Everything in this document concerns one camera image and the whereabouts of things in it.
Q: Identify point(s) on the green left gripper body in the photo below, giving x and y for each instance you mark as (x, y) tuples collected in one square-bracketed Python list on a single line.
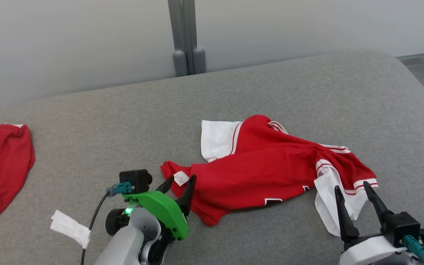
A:
[(162, 209)]

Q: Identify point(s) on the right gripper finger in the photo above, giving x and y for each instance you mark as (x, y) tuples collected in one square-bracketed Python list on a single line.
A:
[(346, 224), (377, 206)]

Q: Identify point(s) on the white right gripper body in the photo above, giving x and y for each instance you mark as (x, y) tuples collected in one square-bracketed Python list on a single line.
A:
[(366, 252)]

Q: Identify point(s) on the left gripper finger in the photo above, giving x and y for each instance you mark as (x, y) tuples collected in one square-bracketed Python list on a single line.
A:
[(187, 197), (165, 187)]

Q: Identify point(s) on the red and white jersey garment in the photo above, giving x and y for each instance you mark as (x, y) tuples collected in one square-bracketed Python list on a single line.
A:
[(256, 173)]

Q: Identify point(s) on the plain red garment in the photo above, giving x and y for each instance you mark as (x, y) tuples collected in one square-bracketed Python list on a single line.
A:
[(2, 165)]

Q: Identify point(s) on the white tape label strip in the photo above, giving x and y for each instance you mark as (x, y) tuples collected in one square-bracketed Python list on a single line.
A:
[(68, 225)]

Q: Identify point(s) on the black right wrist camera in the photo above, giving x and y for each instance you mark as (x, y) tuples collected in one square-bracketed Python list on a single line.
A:
[(399, 226)]

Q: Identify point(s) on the grey partition post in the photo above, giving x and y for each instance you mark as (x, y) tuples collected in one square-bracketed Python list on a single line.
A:
[(186, 29)]

